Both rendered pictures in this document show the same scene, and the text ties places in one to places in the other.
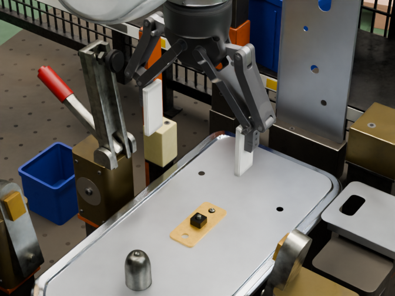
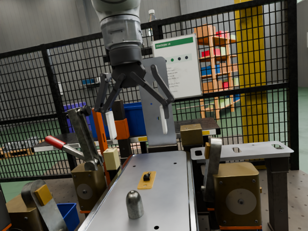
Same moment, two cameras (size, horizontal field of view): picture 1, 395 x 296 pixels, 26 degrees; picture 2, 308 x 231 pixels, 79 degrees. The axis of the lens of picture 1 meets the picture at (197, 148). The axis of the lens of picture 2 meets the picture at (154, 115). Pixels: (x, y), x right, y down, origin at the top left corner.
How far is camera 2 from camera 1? 0.67 m
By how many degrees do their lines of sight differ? 36
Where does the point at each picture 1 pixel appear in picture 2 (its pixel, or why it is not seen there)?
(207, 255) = (161, 187)
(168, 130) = (115, 150)
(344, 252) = not seen: hidden behind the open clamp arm
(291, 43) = (147, 112)
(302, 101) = (156, 134)
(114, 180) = (97, 177)
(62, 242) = not seen: outside the picture
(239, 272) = (182, 186)
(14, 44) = not seen: hidden behind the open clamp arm
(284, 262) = (215, 154)
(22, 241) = (52, 221)
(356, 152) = (185, 140)
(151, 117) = (112, 129)
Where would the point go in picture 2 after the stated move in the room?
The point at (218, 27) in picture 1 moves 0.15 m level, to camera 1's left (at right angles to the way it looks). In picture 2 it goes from (140, 56) to (69, 62)
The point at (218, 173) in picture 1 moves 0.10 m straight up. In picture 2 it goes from (141, 163) to (136, 134)
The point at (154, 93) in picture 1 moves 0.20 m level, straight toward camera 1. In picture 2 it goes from (111, 116) to (148, 125)
